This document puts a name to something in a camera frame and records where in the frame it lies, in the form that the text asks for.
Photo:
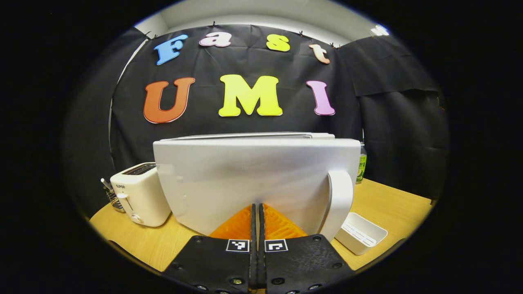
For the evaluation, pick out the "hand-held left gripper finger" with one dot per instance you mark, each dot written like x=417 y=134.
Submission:
x=253 y=253
x=261 y=253

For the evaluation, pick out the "white microwave oven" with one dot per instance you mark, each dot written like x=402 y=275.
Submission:
x=245 y=179

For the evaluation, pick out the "white rectangular tray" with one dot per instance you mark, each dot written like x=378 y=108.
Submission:
x=361 y=232

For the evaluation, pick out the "white toaster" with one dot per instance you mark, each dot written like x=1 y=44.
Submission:
x=141 y=196

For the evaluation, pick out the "green drink bottle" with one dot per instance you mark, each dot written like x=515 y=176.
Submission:
x=361 y=167

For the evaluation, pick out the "black backdrop cloth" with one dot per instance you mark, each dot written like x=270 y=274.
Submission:
x=253 y=61

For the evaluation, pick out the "small ceiling light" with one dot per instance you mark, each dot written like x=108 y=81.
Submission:
x=379 y=30

